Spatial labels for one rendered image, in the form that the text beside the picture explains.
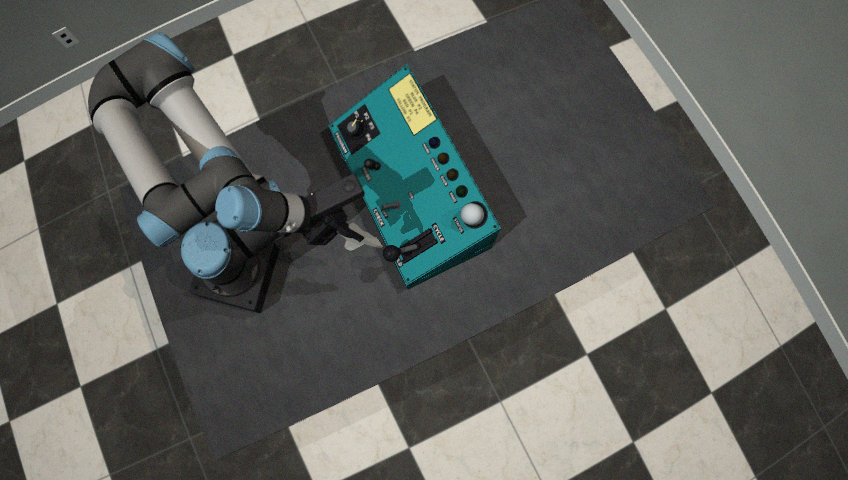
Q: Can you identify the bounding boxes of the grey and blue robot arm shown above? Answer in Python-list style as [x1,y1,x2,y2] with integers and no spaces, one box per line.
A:
[88,33,365,297]

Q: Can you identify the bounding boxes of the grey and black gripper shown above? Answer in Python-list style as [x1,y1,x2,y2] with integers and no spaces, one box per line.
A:
[292,195,383,251]

